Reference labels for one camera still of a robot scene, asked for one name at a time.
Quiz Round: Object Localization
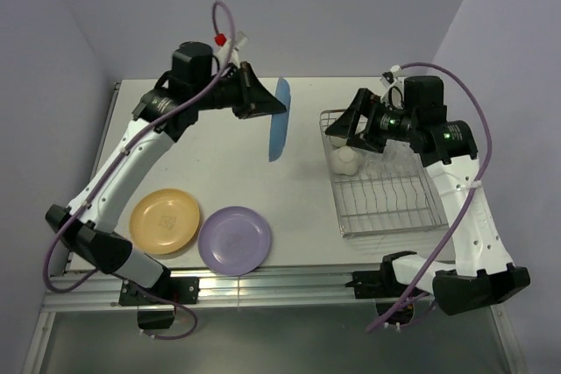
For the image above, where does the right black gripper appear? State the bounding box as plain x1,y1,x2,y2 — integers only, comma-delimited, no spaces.
325,87,417,153

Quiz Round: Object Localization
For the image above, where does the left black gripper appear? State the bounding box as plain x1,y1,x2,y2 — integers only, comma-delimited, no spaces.
195,62,286,121

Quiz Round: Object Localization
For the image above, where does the brown white ceramic cup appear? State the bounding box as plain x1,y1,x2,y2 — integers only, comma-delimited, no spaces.
330,137,347,148

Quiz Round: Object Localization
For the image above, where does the flower patterned small dish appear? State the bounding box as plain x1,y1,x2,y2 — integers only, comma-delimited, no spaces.
329,146,363,176

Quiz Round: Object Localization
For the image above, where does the blue plastic plate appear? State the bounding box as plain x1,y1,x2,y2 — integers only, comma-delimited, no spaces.
268,78,291,162

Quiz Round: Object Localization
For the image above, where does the large clear glass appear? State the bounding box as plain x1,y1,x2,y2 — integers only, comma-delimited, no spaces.
383,142,414,166

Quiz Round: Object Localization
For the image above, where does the purple plastic plate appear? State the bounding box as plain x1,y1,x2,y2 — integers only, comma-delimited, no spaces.
197,206,272,277

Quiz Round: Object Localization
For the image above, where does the orange plastic plate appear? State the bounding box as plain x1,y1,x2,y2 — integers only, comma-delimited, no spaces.
129,188,201,255

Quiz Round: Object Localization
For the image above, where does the small clear glass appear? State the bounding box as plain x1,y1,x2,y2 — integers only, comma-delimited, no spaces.
365,154,384,177

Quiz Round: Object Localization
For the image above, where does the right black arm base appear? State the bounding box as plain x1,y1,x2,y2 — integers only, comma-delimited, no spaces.
345,270,415,326

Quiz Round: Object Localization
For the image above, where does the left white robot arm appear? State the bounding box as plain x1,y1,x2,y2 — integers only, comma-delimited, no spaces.
46,42,289,303

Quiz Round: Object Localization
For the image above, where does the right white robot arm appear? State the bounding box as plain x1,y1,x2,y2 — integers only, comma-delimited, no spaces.
325,75,530,315

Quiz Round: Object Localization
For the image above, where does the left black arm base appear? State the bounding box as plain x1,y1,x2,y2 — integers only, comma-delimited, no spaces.
118,275,199,341

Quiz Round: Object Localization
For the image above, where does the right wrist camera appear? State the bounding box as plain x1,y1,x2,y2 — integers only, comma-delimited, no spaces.
380,65,404,109

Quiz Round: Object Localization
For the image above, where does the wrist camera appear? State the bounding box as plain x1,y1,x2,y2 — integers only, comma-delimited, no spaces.
380,65,404,109
214,31,248,67

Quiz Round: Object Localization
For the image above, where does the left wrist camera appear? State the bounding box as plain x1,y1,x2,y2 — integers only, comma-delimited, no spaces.
214,31,248,67

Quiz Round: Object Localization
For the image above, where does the metal wire dish rack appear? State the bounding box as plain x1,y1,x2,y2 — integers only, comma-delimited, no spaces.
319,109,448,237

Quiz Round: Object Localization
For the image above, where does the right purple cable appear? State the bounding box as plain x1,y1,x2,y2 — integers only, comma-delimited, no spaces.
366,62,494,334

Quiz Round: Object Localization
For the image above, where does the purple cable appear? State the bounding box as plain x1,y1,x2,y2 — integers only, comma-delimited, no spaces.
366,62,494,334
42,0,236,294

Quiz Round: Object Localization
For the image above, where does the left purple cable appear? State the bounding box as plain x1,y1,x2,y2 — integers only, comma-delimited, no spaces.
42,0,236,294

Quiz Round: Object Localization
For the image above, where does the aluminium mounting rail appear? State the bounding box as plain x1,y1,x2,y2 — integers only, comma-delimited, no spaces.
41,262,503,314

